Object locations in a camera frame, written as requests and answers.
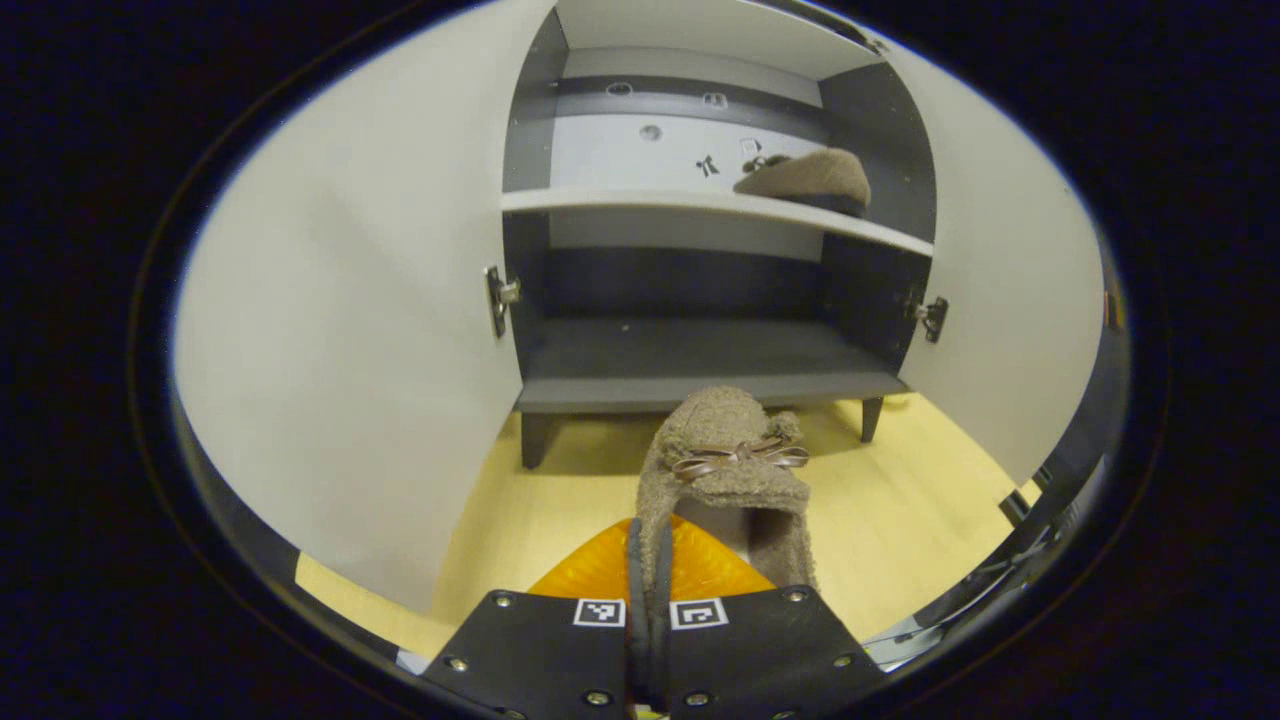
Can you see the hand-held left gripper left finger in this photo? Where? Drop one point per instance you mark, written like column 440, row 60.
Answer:
column 636, row 640

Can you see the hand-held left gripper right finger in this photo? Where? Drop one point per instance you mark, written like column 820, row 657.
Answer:
column 760, row 650

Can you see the brown fuzzy shoe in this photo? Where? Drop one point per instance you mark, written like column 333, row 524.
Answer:
column 810, row 175
column 725, row 420

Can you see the white cabinet door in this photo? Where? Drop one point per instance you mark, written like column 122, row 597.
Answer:
column 350, row 330
column 1010, row 300

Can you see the metal door hinge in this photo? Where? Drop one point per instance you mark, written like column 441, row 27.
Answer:
column 497, row 300
column 932, row 318

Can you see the black clamp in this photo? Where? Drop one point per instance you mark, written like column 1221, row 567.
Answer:
column 1042, row 478
column 1014, row 508

